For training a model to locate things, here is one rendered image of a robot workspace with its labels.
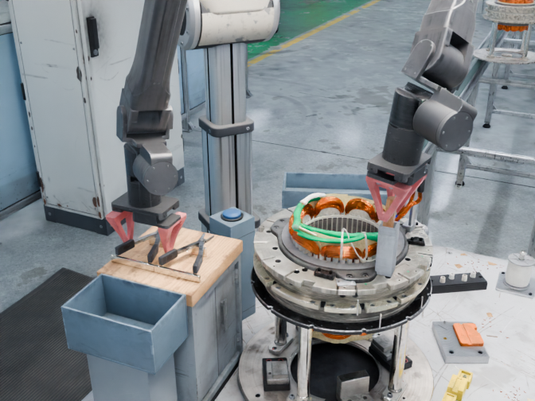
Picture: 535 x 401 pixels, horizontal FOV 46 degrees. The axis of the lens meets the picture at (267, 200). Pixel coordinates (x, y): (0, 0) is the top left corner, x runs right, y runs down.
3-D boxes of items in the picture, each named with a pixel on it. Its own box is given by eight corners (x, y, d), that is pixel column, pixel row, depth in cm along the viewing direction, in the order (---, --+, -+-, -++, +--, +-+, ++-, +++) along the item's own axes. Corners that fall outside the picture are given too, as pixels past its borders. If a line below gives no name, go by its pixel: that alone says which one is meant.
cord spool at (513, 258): (529, 293, 153) (534, 267, 150) (501, 286, 155) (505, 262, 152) (530, 280, 158) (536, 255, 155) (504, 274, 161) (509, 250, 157)
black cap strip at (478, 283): (486, 290, 155) (487, 282, 154) (428, 294, 154) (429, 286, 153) (478, 278, 160) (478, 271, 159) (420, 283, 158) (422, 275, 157)
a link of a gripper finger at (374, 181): (415, 217, 100) (427, 163, 96) (396, 233, 95) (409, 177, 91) (376, 203, 104) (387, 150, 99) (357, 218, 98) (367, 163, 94)
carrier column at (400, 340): (399, 398, 119) (410, 306, 110) (386, 394, 120) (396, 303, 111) (402, 389, 121) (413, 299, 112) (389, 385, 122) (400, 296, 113)
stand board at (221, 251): (193, 307, 105) (192, 295, 104) (97, 282, 111) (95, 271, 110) (243, 251, 121) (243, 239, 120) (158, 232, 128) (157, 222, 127)
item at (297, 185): (380, 277, 160) (390, 174, 148) (384, 301, 151) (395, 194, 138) (283, 273, 162) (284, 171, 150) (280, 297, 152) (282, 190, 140)
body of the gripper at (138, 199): (162, 223, 106) (158, 183, 103) (110, 212, 110) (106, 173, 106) (180, 208, 112) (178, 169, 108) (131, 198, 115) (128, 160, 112)
